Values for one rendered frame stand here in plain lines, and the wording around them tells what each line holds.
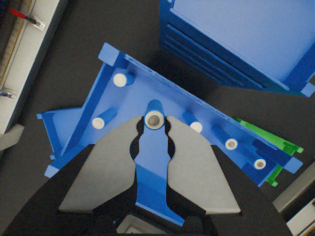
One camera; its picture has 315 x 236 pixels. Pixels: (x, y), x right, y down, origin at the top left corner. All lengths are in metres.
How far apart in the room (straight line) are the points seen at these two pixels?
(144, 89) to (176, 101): 0.06
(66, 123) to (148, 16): 0.57
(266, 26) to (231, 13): 0.07
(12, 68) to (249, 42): 0.71
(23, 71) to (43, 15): 0.20
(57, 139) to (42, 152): 0.12
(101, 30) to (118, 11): 0.09
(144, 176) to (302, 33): 0.42
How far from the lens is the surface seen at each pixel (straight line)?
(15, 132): 0.91
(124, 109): 0.28
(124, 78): 0.21
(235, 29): 0.39
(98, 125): 0.22
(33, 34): 0.70
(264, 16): 0.42
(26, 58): 0.72
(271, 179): 0.91
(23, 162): 1.02
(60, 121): 0.82
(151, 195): 0.33
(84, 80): 0.74
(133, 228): 0.93
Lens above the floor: 0.67
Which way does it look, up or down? 75 degrees down
